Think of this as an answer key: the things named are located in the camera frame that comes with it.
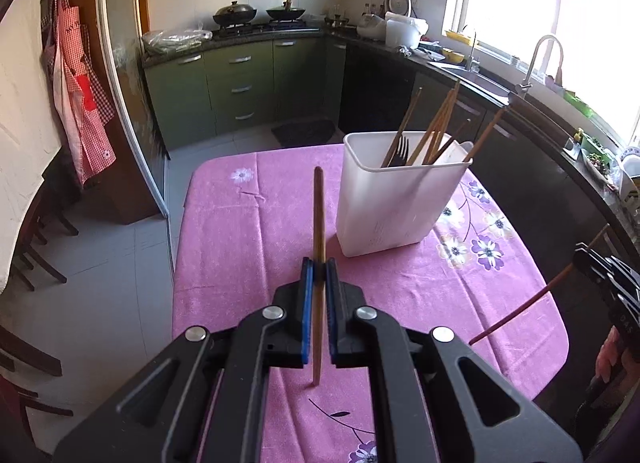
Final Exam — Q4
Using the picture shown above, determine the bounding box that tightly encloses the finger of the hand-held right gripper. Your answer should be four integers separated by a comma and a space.
574, 242, 608, 289

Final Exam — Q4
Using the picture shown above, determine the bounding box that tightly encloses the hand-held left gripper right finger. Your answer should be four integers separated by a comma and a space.
326, 259, 583, 463

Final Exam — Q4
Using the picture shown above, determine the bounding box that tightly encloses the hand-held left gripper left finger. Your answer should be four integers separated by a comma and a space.
52, 259, 316, 463

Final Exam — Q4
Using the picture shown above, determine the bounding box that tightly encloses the wooden chopstick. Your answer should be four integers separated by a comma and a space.
424, 81, 462, 164
469, 224, 611, 346
463, 108, 507, 162
381, 88, 424, 168
312, 166, 326, 387
431, 119, 473, 164
406, 89, 457, 166

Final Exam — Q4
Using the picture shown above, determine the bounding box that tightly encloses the white plastic utensil holder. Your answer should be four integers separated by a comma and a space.
335, 132, 475, 258

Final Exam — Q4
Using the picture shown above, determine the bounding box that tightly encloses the person's right forearm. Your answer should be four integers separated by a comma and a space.
572, 373, 640, 463

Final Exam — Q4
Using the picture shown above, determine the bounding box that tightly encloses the person's right hand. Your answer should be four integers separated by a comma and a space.
596, 330, 626, 384

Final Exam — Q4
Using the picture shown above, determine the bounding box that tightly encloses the white patterned bowl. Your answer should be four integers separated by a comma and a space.
617, 148, 640, 198

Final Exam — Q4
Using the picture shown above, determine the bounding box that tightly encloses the purple floral tablecloth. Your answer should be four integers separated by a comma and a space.
172, 143, 570, 463

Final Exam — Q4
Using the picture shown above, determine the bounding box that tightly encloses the plate of food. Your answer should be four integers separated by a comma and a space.
580, 145, 618, 178

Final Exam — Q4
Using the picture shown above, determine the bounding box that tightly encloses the white spoon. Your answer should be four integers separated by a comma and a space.
441, 141, 474, 164

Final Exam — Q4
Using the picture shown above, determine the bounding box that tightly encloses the black fork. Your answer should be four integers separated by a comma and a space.
389, 135, 411, 168

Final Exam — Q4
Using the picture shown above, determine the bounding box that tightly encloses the dark floor mat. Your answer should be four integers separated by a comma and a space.
271, 119, 336, 148

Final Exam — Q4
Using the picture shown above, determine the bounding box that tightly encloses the tall chrome faucet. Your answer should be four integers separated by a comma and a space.
517, 34, 565, 96

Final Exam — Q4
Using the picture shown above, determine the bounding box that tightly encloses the steel sink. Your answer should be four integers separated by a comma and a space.
440, 60, 511, 98

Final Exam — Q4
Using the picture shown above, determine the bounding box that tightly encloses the dark base cabinet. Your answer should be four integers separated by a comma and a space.
340, 40, 621, 264

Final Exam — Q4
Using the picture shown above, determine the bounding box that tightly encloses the small chrome faucet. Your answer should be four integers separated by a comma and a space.
465, 29, 480, 72

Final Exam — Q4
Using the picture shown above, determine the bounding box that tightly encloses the green kitchen cabinet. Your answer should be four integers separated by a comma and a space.
144, 35, 347, 151

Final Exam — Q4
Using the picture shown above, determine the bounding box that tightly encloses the dark wooden chair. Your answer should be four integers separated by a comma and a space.
10, 183, 81, 294
0, 323, 76, 444

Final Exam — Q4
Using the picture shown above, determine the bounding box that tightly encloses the gas stove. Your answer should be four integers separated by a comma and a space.
210, 20, 321, 38

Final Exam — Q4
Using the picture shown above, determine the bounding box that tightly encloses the white rice cooker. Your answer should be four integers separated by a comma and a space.
357, 0, 413, 41

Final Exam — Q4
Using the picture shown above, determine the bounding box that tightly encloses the clear plastic bag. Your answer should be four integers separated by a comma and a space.
142, 29, 213, 54

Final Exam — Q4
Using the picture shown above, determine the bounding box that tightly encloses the black wok with lid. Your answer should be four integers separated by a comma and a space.
212, 0, 258, 26

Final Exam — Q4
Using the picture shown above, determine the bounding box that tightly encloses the red checked apron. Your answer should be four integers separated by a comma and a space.
41, 0, 117, 188

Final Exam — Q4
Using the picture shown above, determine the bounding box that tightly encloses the black wok with wooden handle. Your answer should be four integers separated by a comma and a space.
266, 0, 306, 21

